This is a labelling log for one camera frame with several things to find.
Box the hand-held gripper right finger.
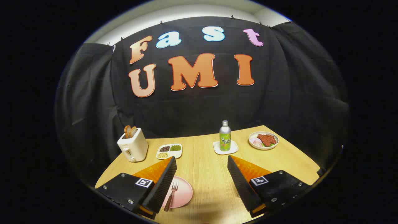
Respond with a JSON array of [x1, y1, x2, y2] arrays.
[[227, 155, 311, 218]]

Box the black backdrop cloth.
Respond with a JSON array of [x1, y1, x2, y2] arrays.
[[54, 16, 350, 187]]

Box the pink plate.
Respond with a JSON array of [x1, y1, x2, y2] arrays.
[[161, 176, 193, 209]]

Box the white round food plate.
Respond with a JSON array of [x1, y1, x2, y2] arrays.
[[248, 131, 279, 150]]

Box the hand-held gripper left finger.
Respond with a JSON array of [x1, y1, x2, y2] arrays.
[[95, 156, 177, 220]]

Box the brown meat pieces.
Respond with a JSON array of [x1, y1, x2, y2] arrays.
[[257, 133, 277, 146]]

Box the fork with wooden handle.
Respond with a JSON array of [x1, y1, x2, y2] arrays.
[[164, 181, 179, 212]]

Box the green soda bottle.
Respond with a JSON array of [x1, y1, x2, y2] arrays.
[[219, 120, 232, 152]]

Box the cream toaster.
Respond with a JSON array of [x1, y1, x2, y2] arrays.
[[117, 128, 149, 162]]

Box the white square coaster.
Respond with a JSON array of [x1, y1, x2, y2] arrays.
[[213, 141, 239, 155]]

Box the white divided dish with beans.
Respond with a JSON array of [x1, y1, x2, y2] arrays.
[[156, 143, 183, 160]]

